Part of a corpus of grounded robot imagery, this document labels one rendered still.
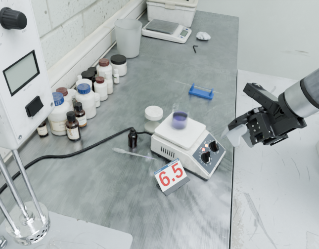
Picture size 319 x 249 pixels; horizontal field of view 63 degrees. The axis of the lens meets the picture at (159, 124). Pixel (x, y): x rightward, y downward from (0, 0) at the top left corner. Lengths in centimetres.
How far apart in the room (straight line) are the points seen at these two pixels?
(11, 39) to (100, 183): 55
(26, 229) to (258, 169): 64
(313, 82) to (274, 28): 157
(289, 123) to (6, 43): 54
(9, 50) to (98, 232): 49
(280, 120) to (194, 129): 25
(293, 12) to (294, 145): 129
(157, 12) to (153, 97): 80
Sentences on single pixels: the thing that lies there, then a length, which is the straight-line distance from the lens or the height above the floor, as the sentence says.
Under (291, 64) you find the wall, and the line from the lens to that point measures 228.
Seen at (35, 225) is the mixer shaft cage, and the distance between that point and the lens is 51.
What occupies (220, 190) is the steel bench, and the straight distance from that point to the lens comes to 77.
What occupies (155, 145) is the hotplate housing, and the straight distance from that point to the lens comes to 78.
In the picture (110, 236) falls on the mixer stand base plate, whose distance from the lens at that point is 66.
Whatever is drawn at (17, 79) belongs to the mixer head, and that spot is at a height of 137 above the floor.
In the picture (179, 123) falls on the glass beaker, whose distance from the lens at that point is 75.
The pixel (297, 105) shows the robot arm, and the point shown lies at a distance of 61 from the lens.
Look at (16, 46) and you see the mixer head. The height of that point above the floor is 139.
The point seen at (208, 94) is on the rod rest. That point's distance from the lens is 109.
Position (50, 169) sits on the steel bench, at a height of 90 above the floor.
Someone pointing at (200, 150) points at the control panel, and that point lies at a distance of 76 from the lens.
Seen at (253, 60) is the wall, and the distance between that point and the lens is 223.
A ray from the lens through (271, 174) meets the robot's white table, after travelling 87.
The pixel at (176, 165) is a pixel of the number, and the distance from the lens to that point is 75.
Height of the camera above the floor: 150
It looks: 41 degrees down
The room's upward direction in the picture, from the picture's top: 6 degrees clockwise
